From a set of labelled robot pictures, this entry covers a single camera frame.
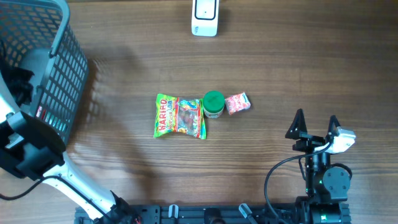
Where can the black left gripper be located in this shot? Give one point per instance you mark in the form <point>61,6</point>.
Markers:
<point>25,94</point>

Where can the dark grey plastic basket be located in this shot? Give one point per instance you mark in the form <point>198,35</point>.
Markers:
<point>36,36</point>

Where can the small pink snack packet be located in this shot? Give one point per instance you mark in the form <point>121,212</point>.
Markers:
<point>236,103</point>

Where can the green lid jar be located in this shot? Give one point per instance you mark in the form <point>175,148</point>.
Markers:
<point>213,104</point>

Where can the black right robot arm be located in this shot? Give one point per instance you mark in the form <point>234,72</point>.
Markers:
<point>326,184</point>

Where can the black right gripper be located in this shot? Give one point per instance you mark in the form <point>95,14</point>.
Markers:
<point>309,142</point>

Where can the green Haribo candy bag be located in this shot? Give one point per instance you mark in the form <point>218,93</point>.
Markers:
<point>179,115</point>

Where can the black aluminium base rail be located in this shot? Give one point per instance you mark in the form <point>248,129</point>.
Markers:
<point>175,214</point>

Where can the white barcode scanner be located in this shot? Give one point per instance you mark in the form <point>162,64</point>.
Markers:
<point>205,17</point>

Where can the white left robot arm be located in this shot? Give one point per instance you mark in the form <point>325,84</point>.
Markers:
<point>31,148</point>

